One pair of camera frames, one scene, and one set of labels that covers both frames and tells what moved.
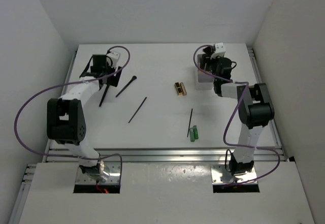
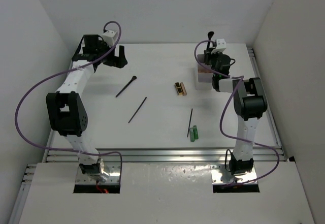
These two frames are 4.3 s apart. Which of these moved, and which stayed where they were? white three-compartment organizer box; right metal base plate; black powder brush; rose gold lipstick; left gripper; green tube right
Moved: black powder brush; left gripper
Stayed: white three-compartment organizer box; rose gold lipstick; green tube right; right metal base plate
